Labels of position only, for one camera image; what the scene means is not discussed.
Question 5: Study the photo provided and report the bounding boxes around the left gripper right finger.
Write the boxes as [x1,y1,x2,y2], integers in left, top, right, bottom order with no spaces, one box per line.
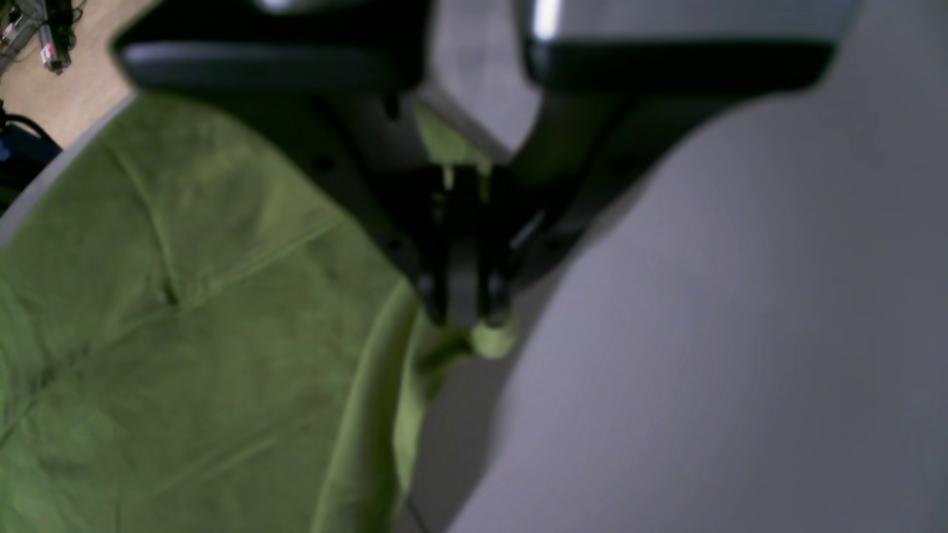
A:
[478,1,859,324]

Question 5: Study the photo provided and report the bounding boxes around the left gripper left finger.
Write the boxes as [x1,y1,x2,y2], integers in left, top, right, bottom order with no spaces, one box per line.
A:
[113,1,464,326]

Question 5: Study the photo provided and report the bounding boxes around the green T-shirt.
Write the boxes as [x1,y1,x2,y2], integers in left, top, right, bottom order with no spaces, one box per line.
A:
[2,94,517,532]

